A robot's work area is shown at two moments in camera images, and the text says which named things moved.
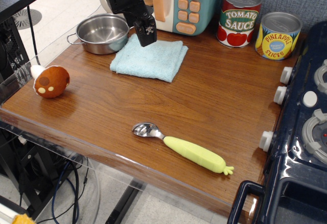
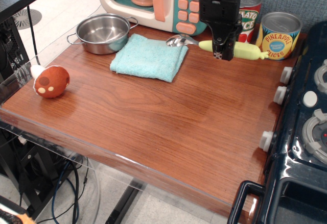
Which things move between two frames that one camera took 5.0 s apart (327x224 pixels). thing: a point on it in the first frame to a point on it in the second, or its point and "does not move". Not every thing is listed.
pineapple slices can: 278,35 does not move
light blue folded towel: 160,60 does not move
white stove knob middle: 280,94 does not move
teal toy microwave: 191,7 does not move
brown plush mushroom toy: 50,81 does not move
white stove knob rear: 286,74 does not move
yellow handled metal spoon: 210,162 to 243,50
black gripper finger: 143,31 to 228,51
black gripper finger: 147,33 to 217,50
